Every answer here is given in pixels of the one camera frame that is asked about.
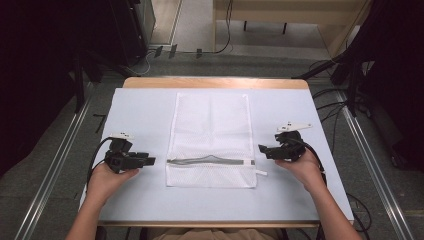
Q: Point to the person's beige clothing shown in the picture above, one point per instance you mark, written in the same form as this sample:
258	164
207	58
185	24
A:
216	235

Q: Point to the light blue table mat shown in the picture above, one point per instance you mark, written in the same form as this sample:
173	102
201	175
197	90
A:
150	113

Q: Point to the white mesh laundry bag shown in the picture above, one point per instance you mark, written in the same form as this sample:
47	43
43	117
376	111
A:
211	133

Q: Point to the metal floor rail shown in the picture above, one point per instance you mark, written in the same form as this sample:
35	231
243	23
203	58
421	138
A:
373	160
53	166

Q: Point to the black metal stand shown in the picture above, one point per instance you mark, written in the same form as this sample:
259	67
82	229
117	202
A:
80	83
346	76

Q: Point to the light wooden furniture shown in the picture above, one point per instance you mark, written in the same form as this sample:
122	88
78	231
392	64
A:
293	16

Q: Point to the person's right hand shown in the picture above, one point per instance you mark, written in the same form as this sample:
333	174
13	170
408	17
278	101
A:
301	170

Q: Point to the dark cabinet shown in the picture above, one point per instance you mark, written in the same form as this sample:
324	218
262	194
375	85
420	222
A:
138	23

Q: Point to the black curtain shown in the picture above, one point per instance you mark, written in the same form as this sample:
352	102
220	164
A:
30	76
396	66

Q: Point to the person's left hand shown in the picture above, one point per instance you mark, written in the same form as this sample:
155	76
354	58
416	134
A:
107	181

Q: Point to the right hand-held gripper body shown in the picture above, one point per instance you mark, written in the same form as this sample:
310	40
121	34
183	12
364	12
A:
289	146

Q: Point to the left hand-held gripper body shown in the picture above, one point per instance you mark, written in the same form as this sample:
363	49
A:
121	160

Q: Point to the wooden table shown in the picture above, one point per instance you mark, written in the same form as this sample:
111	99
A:
213	82

